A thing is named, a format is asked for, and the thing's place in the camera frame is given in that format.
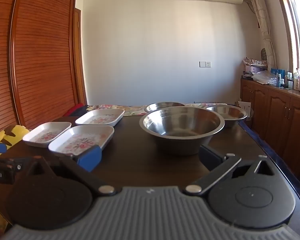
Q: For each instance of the black book stack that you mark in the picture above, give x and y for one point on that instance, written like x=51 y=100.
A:
x=247 y=76

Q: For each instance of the red cloth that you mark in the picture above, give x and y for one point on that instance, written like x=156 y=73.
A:
x=76 y=108

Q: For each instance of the folded floral cloth stack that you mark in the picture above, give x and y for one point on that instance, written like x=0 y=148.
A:
x=255 y=61

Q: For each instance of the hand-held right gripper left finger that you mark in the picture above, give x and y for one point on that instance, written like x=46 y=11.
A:
x=90 y=158

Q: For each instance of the brown hand fan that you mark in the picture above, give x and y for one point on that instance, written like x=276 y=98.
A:
x=264 y=54

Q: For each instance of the large stainless steel bowl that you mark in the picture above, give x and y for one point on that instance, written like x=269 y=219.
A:
x=180 y=130

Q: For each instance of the small stainless steel bowl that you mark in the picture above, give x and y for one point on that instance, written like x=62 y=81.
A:
x=162 y=105

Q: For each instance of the medium stainless steel bowl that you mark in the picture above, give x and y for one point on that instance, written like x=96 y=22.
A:
x=227 y=116

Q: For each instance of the yellow plush toy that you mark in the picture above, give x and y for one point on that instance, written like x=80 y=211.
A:
x=15 y=132

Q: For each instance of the small white floral plate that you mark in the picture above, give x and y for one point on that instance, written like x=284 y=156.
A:
x=46 y=135

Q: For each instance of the wooden sideboard cabinet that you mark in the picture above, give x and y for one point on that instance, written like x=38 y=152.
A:
x=277 y=117

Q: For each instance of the blue carton box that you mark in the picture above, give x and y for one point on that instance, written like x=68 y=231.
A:
x=277 y=71

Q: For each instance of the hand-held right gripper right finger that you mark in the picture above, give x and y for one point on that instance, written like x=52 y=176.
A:
x=210 y=158

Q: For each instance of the patterned beige curtain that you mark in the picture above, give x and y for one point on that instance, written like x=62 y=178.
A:
x=263 y=25

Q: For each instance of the large white floral plate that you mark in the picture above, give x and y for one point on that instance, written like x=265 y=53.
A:
x=100 y=117

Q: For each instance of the white wall switch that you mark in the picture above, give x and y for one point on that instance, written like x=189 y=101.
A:
x=205 y=64

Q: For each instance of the medium white floral plate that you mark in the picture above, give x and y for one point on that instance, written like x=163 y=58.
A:
x=80 y=141

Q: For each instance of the wooden louvered wardrobe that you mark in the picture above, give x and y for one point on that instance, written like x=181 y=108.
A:
x=35 y=55

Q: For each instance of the pink storage box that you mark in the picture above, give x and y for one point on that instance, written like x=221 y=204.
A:
x=256 y=69

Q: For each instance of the floral blanket with navy border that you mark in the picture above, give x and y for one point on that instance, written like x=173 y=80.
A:
x=132 y=110

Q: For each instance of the blue spray can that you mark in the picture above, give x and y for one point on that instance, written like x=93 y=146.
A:
x=278 y=80

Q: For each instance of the wooden panel door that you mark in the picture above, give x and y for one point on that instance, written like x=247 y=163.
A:
x=78 y=55

